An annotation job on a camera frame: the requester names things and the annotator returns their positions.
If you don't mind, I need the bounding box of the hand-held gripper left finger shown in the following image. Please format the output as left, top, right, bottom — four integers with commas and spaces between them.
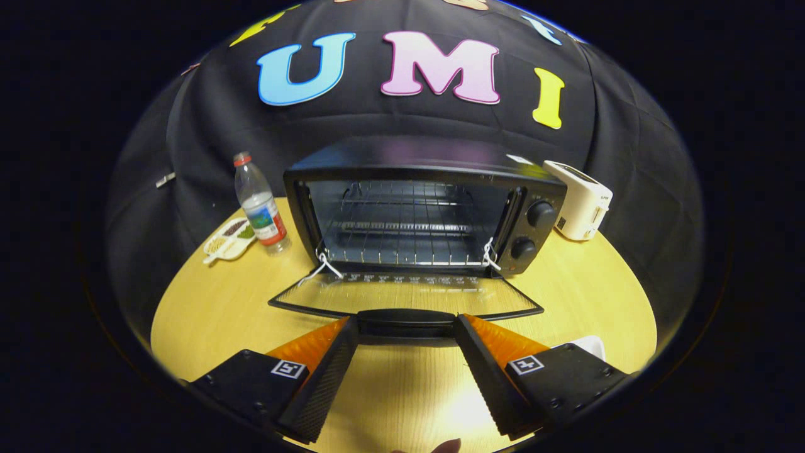
189, 315, 360, 444

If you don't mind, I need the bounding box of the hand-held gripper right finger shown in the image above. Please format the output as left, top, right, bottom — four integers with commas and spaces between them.
454, 313, 630, 440

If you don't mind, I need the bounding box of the white square plate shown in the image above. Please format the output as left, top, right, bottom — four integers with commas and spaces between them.
550, 335, 606, 362

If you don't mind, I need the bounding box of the black toaster oven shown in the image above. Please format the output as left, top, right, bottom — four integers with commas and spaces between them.
269, 135, 568, 345

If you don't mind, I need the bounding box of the white bread toaster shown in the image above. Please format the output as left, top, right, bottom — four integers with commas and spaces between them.
543, 160, 613, 242

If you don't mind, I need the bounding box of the white divided snack dish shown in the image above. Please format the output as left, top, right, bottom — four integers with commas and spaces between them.
203, 217, 257, 265

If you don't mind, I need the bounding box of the clear plastic water bottle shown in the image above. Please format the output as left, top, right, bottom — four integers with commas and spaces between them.
233, 151, 292, 255

